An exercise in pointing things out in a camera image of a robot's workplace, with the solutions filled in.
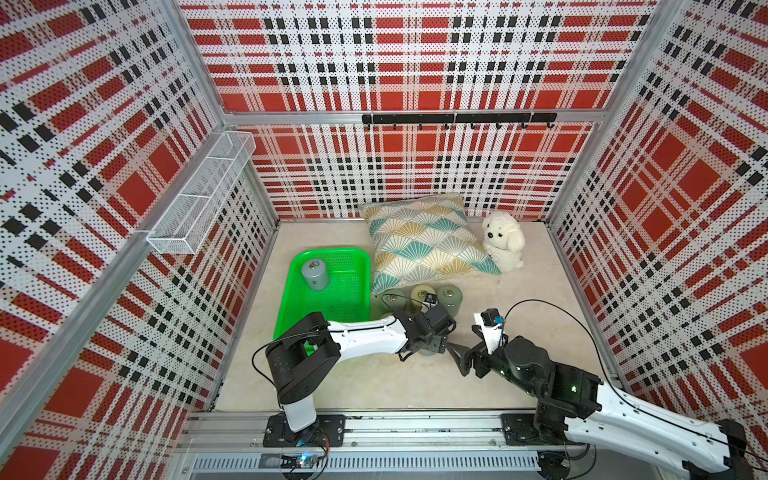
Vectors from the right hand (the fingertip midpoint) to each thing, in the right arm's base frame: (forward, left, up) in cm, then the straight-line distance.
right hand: (465, 337), depth 73 cm
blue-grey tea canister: (+2, +9, -15) cm, 18 cm away
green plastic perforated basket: (+21, +35, -17) cm, 44 cm away
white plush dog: (+32, -17, -1) cm, 36 cm away
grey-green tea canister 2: (+17, +1, -9) cm, 19 cm away
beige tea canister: (+17, +11, -7) cm, 21 cm away
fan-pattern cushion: (+32, +9, -1) cm, 33 cm away
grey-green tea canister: (+15, +18, -8) cm, 24 cm away
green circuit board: (-24, +40, -14) cm, 49 cm away
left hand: (+7, +7, -13) cm, 16 cm away
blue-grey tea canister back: (+25, +44, -8) cm, 51 cm away
